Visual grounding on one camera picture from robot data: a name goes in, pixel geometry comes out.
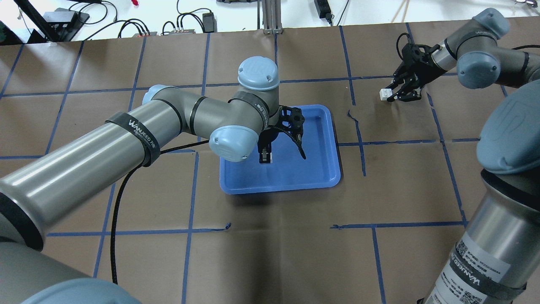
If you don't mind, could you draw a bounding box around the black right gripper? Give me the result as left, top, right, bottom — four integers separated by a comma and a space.
384, 42, 446, 103

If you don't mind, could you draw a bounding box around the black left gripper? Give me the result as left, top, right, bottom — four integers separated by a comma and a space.
258, 106, 307, 163

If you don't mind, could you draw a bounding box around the white block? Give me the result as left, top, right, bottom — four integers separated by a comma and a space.
259, 152, 272, 164
379, 88, 393, 100

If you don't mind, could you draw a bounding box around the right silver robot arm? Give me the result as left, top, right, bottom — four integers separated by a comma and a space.
380, 8, 540, 304

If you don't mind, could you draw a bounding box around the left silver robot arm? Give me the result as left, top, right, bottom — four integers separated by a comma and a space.
0, 56, 305, 304

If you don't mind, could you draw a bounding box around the blue plastic tray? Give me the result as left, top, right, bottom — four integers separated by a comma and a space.
219, 104, 341, 195

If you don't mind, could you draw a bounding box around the black power adapter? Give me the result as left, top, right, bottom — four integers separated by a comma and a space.
202, 12, 217, 33

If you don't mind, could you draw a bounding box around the black usb hub upper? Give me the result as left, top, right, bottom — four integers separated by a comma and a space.
168, 29, 196, 35

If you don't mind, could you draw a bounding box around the black usb hub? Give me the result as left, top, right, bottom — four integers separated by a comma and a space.
133, 32, 158, 37
168, 29, 196, 35

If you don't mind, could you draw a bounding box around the black usb hub lower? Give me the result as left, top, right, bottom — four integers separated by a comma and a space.
133, 32, 158, 37

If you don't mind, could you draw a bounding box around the black monitor stand base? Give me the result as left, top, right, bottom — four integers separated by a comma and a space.
43, 8, 89, 42

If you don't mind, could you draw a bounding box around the aluminium frame post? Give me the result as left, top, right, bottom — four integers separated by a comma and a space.
260, 0, 283, 35

